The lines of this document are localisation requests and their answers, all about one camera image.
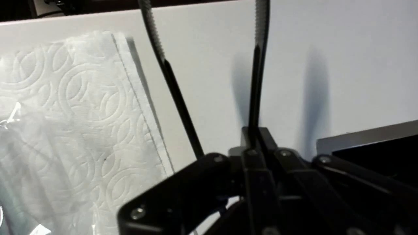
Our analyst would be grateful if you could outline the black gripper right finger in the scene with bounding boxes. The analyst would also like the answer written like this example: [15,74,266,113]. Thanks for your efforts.
[257,126,418,235]

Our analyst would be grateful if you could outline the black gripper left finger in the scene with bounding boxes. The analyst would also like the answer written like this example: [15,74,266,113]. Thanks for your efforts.
[116,125,279,235]

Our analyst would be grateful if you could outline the black plastic stirrer utensils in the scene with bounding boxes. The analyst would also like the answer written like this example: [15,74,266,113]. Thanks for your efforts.
[137,0,271,159]

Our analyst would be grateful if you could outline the white embossed napkin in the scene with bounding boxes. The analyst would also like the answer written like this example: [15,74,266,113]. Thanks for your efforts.
[0,30,176,235]

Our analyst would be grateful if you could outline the clear plastic bag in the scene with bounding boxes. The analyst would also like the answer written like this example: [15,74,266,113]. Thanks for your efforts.
[0,101,70,235]

